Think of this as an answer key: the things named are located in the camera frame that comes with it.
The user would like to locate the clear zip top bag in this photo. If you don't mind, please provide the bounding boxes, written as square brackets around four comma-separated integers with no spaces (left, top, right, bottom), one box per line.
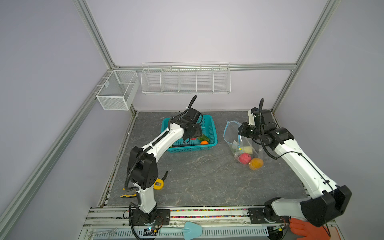
[223,121,264,171]

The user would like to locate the pink dragon fruit toy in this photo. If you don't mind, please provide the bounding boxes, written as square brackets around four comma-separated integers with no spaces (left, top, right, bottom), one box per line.
[238,153,252,165]

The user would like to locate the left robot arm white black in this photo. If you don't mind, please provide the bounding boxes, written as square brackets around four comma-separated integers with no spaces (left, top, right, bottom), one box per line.
[123,96,203,224]

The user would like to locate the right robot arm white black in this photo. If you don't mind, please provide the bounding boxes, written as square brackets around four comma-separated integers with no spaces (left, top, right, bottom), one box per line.
[239,99,352,227]

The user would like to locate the orange gloved hand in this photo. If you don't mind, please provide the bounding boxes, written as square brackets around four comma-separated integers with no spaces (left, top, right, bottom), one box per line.
[290,218,331,240]

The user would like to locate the teal plastic basket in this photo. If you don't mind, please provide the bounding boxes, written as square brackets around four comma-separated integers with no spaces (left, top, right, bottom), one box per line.
[168,115,218,153]

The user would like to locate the yellow tape measure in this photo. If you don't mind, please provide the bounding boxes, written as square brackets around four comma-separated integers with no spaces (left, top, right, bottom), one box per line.
[154,171,169,191]

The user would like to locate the teal silicone spatula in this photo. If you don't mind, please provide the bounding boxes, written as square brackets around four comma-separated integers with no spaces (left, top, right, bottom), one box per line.
[159,222,203,240]

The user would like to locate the silver wrench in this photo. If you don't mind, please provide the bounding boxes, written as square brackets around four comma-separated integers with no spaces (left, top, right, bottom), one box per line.
[87,228,119,240]

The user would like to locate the white wire wall rack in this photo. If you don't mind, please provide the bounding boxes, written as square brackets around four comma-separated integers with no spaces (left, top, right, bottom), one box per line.
[141,62,232,95]

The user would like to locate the white mesh wall box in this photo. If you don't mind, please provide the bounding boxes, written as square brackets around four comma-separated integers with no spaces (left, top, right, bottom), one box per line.
[97,70,140,111]

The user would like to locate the yellow handled pliers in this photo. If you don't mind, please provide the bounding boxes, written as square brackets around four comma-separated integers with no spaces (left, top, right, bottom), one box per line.
[120,187,139,198]

